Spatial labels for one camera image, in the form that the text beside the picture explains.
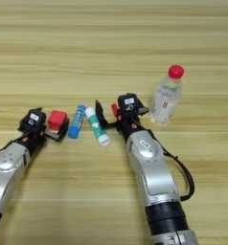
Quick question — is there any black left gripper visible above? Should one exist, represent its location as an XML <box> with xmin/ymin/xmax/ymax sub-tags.
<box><xmin>17</xmin><ymin>116</ymin><xmax>71</xmax><ymax>151</ymax></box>

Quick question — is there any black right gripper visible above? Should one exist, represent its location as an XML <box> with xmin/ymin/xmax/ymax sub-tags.
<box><xmin>94</xmin><ymin>99</ymin><xmax>152</xmax><ymax>137</ymax></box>

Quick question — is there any red cube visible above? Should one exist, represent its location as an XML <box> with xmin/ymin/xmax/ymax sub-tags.
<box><xmin>47</xmin><ymin>109</ymin><xmax>69</xmax><ymax>132</ymax></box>

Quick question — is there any white and green glue stick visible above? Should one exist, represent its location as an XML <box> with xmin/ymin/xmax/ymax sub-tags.
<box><xmin>84</xmin><ymin>106</ymin><xmax>111</xmax><ymax>147</ymax></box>

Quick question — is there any blue glue stick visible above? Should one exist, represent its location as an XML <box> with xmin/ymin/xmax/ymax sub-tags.
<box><xmin>67</xmin><ymin>103</ymin><xmax>87</xmax><ymax>140</ymax></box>

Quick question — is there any clear bottle with red cap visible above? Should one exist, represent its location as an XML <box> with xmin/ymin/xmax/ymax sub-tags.
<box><xmin>149</xmin><ymin>64</ymin><xmax>186</xmax><ymax>126</ymax></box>

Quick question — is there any red marker pen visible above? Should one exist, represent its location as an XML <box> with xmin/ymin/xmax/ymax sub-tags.
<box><xmin>110</xmin><ymin>102</ymin><xmax>121</xmax><ymax>119</ymax></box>

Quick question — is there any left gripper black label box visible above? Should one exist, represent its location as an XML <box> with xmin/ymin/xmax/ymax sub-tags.
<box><xmin>25</xmin><ymin>108</ymin><xmax>47</xmax><ymax>130</ymax></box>

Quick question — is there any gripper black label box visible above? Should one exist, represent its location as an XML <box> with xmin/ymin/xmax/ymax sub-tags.
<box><xmin>25</xmin><ymin>108</ymin><xmax>47</xmax><ymax>130</ymax></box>
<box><xmin>117</xmin><ymin>92</ymin><xmax>141</xmax><ymax>113</ymax></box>

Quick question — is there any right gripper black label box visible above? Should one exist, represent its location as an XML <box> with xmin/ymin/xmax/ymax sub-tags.
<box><xmin>117</xmin><ymin>92</ymin><xmax>141</xmax><ymax>113</ymax></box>

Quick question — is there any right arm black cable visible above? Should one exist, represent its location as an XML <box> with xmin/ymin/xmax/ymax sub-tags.
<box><xmin>147</xmin><ymin>128</ymin><xmax>196</xmax><ymax>203</ymax></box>

